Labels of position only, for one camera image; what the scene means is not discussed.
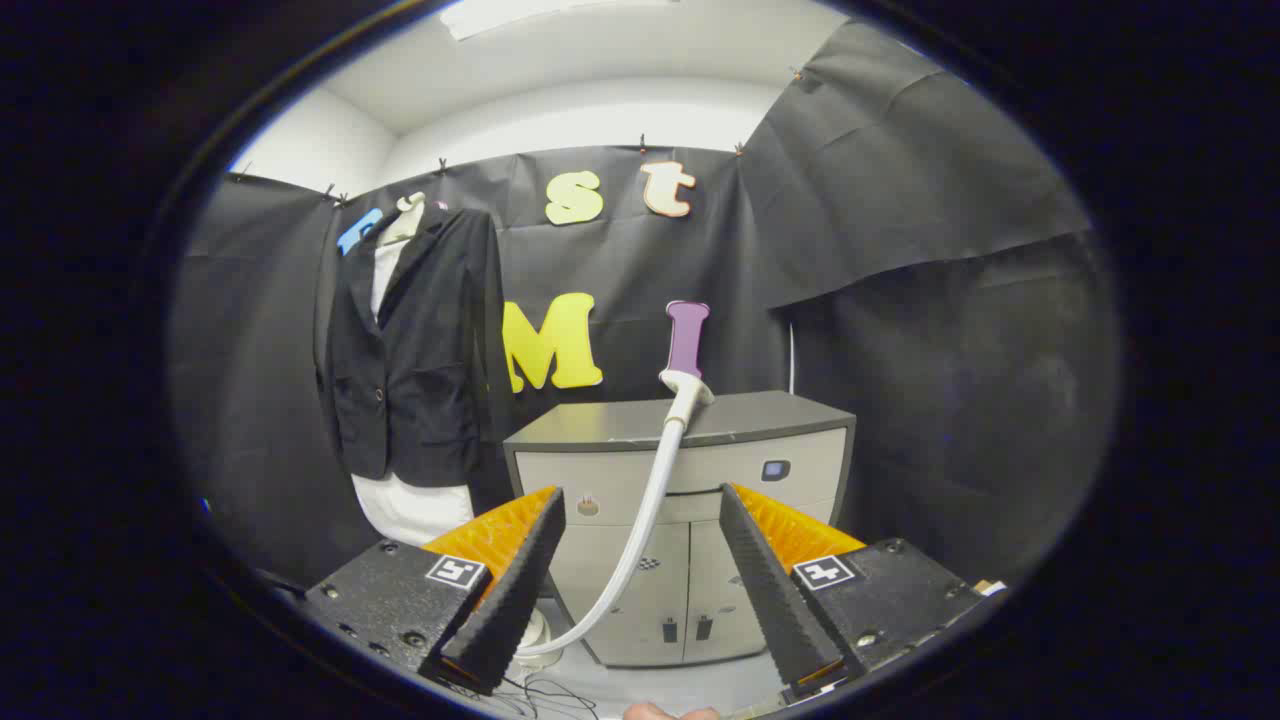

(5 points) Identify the black backdrop cloth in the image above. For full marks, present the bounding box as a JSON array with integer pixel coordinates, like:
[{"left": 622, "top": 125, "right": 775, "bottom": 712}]
[{"left": 168, "top": 15, "right": 1121, "bottom": 591}]

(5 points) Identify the beige plastic hanger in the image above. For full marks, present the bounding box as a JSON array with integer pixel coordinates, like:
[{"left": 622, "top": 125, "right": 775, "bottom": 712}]
[{"left": 385, "top": 192, "right": 427, "bottom": 247}]

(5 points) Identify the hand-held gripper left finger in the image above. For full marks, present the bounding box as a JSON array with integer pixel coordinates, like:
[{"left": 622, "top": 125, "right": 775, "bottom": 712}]
[{"left": 303, "top": 486, "right": 567, "bottom": 697}]

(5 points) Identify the black suit jacket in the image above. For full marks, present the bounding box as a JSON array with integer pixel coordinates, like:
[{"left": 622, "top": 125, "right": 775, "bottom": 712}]
[{"left": 318, "top": 205, "right": 506, "bottom": 489}]

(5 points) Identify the ceiling light panel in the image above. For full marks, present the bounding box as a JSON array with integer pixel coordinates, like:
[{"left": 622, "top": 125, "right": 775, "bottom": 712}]
[{"left": 440, "top": 0, "right": 681, "bottom": 41}]

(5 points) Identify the grey cabinet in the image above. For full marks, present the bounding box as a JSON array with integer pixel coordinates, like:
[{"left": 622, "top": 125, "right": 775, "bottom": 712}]
[{"left": 503, "top": 390, "right": 858, "bottom": 669}]

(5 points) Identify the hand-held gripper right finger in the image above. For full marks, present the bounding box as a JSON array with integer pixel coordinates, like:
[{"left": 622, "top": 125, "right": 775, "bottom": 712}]
[{"left": 718, "top": 483, "right": 991, "bottom": 706}]

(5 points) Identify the white cloth panel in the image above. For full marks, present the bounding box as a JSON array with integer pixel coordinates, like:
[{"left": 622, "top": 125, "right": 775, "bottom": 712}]
[{"left": 350, "top": 232, "right": 477, "bottom": 549}]

